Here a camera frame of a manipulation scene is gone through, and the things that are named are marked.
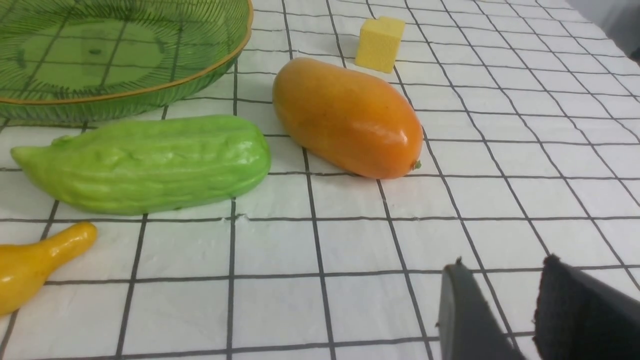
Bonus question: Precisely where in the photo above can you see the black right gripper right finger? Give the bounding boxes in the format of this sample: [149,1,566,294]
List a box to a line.
[533,255,640,360]

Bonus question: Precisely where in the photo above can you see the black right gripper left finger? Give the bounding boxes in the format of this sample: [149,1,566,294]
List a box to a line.
[436,257,525,360]

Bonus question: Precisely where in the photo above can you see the orange mango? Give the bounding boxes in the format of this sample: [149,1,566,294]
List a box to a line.
[272,57,425,179]

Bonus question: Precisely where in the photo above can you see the green bitter gourd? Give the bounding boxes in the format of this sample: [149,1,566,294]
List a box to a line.
[10,114,272,215]

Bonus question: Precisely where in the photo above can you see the yellow banana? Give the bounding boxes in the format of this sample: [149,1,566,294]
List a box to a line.
[0,222,98,316]

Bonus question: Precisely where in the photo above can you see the checkered white tablecloth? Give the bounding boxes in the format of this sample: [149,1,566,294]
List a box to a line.
[1,0,639,360]

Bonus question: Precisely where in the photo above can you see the yellow foam cube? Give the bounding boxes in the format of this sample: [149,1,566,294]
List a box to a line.
[354,16,406,74]

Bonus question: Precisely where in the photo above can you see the green glass leaf plate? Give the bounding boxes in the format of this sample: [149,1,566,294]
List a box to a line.
[0,0,254,125]

